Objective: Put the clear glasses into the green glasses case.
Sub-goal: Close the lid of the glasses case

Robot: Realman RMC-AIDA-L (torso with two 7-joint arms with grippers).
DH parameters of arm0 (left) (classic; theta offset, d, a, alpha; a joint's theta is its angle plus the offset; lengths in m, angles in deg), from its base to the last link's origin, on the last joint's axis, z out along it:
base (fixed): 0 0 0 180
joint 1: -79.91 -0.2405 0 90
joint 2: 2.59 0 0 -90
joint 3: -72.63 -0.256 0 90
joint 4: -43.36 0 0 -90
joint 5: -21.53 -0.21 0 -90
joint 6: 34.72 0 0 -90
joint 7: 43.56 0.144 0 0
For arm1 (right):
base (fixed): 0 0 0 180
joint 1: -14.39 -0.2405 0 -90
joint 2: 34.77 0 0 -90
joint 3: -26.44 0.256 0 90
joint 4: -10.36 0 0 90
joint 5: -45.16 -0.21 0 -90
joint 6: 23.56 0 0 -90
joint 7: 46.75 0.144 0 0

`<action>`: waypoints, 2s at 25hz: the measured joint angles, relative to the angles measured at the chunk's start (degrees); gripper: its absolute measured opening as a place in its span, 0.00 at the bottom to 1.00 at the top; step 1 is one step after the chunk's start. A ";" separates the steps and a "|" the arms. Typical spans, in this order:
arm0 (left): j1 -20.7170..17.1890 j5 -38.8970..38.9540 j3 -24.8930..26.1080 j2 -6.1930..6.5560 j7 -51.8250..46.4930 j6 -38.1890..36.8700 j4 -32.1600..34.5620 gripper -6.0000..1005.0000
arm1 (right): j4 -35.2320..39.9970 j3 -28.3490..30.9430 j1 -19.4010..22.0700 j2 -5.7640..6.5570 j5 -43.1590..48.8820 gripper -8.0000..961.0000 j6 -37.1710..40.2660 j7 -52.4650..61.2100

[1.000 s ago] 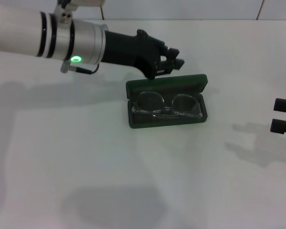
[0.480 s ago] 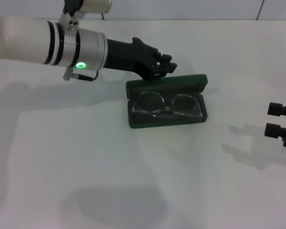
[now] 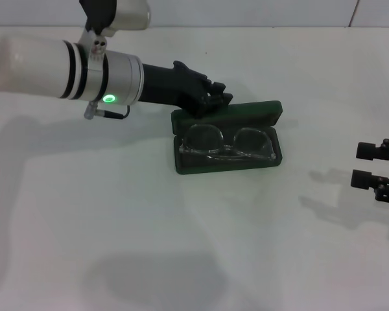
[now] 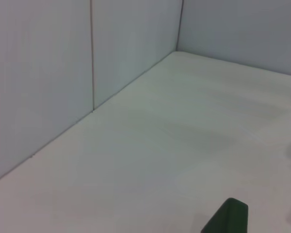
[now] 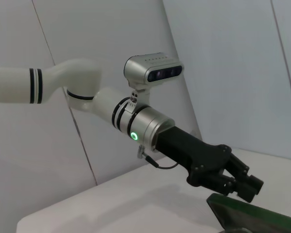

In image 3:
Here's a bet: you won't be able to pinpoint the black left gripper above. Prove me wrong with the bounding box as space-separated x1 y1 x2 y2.
139 60 234 119

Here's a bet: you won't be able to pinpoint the green glasses case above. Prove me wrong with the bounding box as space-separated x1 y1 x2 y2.
171 100 284 176

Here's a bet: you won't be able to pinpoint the clear white glasses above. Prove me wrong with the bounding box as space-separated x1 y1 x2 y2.
178 124 277 162

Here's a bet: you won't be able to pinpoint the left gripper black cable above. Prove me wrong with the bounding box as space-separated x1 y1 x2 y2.
83 101 132 121

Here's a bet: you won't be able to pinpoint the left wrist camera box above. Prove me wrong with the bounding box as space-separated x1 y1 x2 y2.
78 0 152 39

